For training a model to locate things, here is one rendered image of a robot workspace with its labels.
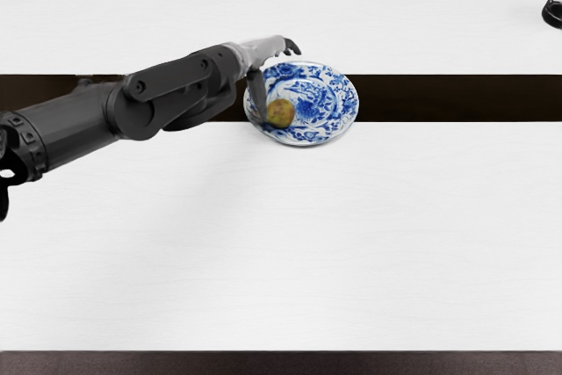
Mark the blue and white patterned plate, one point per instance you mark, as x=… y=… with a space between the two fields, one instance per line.
x=322 y=103

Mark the yellow-green round fruit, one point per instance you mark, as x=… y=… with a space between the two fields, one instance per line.
x=281 y=113

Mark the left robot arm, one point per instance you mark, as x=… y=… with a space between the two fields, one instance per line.
x=131 y=105

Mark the dark wine glass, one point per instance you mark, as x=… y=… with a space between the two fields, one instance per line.
x=554 y=6

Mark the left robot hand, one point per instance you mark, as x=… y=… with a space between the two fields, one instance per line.
x=256 y=52

